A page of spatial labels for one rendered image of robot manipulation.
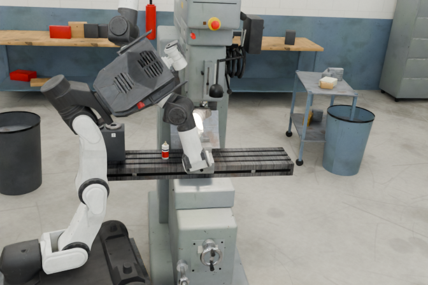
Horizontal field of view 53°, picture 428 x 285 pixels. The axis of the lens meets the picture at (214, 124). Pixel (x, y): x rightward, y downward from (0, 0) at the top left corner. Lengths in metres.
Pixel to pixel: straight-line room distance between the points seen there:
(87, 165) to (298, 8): 5.39
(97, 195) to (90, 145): 0.25
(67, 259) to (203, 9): 1.34
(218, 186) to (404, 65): 5.15
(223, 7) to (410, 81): 5.48
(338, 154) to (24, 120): 3.04
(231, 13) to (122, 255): 1.35
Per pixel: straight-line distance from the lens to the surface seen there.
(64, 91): 1.87
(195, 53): 2.24
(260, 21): 2.58
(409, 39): 7.09
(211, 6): 2.08
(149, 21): 6.39
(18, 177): 4.05
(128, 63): 1.80
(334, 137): 4.45
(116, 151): 2.49
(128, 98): 1.80
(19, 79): 6.56
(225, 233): 2.36
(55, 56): 6.76
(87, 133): 1.91
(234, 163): 2.51
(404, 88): 7.28
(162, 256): 2.95
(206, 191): 2.39
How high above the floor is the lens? 2.09
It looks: 22 degrees down
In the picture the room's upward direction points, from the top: 3 degrees clockwise
